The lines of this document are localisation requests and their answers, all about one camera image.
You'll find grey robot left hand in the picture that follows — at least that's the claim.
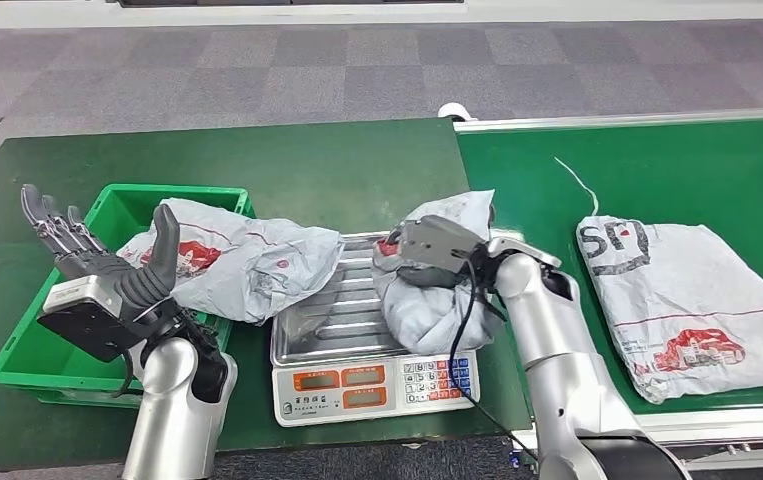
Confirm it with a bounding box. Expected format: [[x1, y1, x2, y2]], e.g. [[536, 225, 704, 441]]
[[21, 184, 182, 311]]

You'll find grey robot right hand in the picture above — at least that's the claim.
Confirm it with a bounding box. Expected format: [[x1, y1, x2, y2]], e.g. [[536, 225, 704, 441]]
[[386, 227, 490, 290]]

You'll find small grey courier bag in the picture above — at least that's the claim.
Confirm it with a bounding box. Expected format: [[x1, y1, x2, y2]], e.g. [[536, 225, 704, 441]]
[[370, 190, 505, 357]]

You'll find white conveyor roller end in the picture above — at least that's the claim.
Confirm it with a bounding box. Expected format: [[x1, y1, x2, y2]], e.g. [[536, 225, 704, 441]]
[[437, 102, 478, 123]]

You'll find green conveyor belt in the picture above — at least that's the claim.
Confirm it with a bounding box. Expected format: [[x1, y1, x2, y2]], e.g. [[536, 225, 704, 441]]
[[455, 117, 763, 417]]

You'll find grey courier bag red print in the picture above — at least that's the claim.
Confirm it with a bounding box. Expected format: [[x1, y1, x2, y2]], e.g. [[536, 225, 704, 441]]
[[117, 197, 346, 326]]

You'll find steel scale weighing tray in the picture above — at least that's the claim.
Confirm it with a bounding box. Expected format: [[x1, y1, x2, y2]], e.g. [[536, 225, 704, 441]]
[[269, 230, 478, 368]]

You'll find green plastic crate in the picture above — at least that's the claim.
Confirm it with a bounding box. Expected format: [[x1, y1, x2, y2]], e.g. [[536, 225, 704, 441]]
[[0, 184, 256, 409]]

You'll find white electronic scale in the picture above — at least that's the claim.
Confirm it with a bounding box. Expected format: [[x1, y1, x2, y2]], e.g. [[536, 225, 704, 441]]
[[269, 230, 482, 429]]

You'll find dark green table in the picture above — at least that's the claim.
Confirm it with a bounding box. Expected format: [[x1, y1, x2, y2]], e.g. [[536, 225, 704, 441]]
[[0, 117, 535, 475]]

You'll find thin white plastic strip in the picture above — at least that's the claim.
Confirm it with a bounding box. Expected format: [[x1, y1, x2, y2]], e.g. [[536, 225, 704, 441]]
[[553, 156, 601, 218]]

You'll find large grey SF courier bag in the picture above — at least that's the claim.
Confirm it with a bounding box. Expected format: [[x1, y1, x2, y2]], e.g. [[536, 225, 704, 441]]
[[576, 215, 763, 405]]

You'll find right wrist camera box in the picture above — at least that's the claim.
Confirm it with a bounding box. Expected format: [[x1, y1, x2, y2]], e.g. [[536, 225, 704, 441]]
[[399, 213, 488, 274]]

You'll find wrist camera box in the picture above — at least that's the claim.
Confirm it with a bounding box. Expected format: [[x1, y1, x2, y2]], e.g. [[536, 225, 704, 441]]
[[399, 213, 488, 274], [36, 274, 157, 364]]

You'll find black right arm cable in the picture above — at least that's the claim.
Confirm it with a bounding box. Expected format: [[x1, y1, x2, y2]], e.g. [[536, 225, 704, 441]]
[[447, 258, 541, 465]]

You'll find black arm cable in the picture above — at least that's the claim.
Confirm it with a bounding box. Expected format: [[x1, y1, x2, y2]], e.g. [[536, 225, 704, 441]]
[[447, 258, 541, 465], [112, 344, 150, 399]]

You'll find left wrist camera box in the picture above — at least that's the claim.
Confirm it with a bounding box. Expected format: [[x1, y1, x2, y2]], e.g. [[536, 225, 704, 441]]
[[36, 274, 157, 364]]

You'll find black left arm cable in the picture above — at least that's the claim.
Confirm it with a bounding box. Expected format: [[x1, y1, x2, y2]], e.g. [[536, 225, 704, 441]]
[[112, 344, 150, 399]]

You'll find aluminium conveyor frame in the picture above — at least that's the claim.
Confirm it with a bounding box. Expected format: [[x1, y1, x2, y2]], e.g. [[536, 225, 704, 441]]
[[453, 105, 763, 472]]

